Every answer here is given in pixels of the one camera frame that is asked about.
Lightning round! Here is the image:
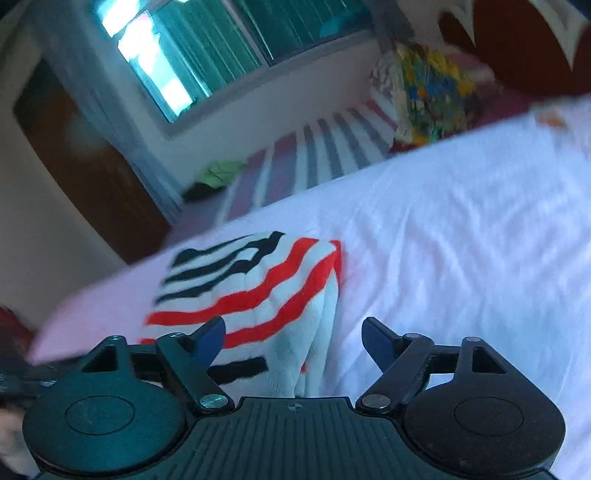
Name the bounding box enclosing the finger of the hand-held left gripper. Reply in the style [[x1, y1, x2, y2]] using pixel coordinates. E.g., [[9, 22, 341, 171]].
[[0, 354, 63, 411]]

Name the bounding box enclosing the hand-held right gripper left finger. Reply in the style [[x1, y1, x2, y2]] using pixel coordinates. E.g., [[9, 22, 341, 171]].
[[82, 316, 232, 413]]

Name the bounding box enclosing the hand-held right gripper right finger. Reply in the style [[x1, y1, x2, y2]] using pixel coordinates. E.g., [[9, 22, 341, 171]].
[[355, 316, 509, 413]]

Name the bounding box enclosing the red black striped white sweater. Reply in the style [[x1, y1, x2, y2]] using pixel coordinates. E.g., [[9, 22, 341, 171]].
[[139, 231, 345, 400]]

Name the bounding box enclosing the person's left hand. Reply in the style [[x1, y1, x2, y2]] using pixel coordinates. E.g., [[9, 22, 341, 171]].
[[0, 408, 40, 477]]

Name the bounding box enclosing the dark red cloth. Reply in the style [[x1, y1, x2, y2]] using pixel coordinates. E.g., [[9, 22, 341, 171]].
[[0, 306, 32, 344]]

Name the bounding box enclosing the white blanket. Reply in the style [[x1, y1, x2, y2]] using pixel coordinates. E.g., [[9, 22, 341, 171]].
[[27, 91, 591, 480]]

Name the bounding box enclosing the green cloth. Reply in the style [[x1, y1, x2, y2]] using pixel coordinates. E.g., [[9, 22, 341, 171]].
[[202, 160, 248, 189]]

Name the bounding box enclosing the striped bed sheet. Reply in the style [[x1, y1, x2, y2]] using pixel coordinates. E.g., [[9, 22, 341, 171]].
[[171, 88, 403, 232]]

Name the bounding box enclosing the brown wooden door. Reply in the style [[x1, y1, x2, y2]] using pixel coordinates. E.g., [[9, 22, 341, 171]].
[[13, 59, 172, 265]]

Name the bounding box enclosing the grey sheer curtain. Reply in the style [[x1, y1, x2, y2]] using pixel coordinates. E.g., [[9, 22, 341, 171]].
[[25, 0, 186, 224]]

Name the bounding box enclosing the colourful printed pillow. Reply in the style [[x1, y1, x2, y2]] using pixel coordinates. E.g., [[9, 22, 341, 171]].
[[394, 43, 482, 147]]

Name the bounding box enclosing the window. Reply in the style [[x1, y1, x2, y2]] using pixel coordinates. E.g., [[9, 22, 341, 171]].
[[90, 0, 376, 127]]

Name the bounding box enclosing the teal curtain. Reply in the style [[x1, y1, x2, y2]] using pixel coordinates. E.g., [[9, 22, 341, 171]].
[[151, 0, 372, 95]]

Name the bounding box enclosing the red white scalloped headboard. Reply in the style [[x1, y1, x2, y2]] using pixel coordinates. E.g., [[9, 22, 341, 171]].
[[397, 0, 591, 99]]

